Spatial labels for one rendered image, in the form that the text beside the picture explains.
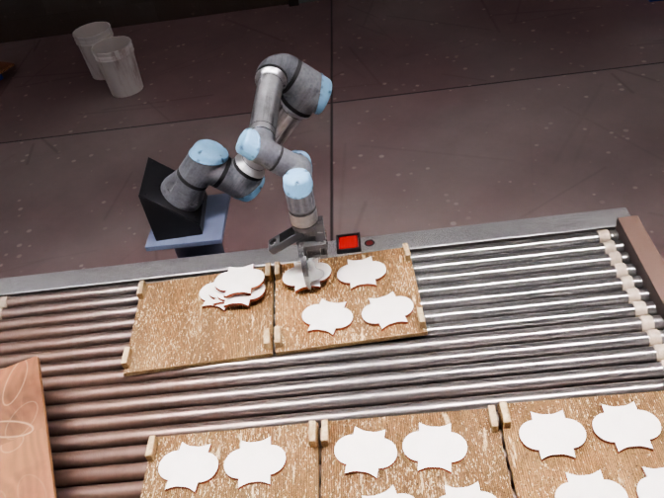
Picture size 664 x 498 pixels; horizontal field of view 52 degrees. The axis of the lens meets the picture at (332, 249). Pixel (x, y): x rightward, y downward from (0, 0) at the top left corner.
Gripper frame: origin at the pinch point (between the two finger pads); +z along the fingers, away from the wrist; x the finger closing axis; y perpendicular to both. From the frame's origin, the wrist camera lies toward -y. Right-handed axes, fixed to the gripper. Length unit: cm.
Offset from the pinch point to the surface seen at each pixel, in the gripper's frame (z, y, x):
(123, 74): 84, -138, 332
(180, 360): 3.6, -36.0, -23.6
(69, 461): 6, -62, -50
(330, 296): 2.7, 6.2, -7.6
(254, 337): 3.1, -15.7, -19.1
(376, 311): 1.2, 18.6, -17.0
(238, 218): 99, -47, 159
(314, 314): 1.6, 1.4, -14.8
